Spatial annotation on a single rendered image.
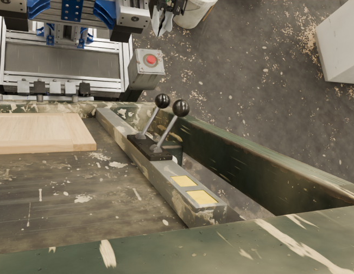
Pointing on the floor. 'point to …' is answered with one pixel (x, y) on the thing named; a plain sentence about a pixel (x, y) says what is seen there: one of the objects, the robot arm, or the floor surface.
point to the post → (131, 95)
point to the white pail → (194, 13)
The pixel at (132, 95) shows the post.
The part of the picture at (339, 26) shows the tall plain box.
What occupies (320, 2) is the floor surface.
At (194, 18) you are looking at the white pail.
